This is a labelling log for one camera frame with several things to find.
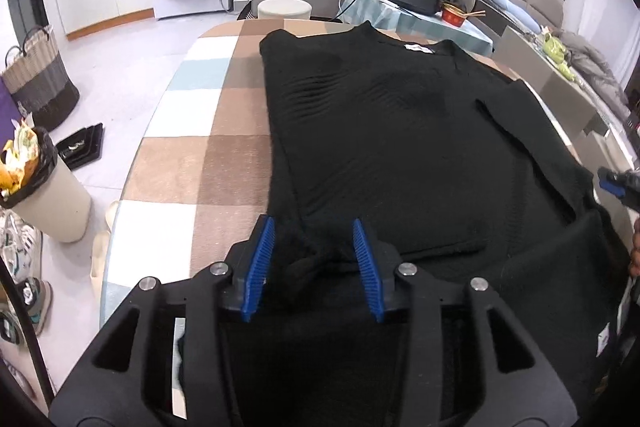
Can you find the beige trash bin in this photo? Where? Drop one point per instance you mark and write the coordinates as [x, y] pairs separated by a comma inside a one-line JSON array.
[[55, 202]]

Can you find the round white stool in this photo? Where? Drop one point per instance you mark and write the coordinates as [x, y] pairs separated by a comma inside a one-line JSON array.
[[284, 9]]

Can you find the black floor tray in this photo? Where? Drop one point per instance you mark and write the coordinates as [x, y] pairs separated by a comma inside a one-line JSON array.
[[80, 147]]

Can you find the grey duvet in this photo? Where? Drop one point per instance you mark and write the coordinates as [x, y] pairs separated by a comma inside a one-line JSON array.
[[595, 67]]

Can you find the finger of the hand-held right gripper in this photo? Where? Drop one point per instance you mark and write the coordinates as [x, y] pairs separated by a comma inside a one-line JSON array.
[[617, 184]]

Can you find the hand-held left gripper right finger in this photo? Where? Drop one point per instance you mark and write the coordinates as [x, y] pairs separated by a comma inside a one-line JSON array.
[[367, 272]]

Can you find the woven laundry basket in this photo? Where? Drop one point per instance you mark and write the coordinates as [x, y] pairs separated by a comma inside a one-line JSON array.
[[40, 77]]

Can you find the white sneakers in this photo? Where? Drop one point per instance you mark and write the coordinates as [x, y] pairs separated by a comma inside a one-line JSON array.
[[22, 257]]

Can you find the person's right hand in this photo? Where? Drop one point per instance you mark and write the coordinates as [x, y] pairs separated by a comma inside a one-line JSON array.
[[635, 252]]

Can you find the purple bag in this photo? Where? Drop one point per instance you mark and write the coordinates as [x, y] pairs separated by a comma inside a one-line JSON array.
[[9, 107]]

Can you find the red instant noodle bowl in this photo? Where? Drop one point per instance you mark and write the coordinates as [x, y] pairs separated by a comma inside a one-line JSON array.
[[452, 13]]

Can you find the grey cube table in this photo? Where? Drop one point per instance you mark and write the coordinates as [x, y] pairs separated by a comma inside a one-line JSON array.
[[570, 107], [525, 57]]

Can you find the blue pillow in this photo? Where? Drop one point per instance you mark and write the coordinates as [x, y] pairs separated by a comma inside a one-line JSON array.
[[510, 4]]

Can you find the green plush toy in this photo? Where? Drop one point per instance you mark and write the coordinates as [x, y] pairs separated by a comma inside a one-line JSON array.
[[557, 52]]

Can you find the teal checkered side table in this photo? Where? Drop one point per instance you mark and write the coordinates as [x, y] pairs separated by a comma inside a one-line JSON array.
[[400, 19]]

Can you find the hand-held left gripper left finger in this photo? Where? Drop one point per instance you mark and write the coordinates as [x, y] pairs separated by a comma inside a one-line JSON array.
[[260, 267]]

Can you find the black knit sweater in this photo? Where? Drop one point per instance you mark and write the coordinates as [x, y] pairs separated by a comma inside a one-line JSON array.
[[390, 132]]

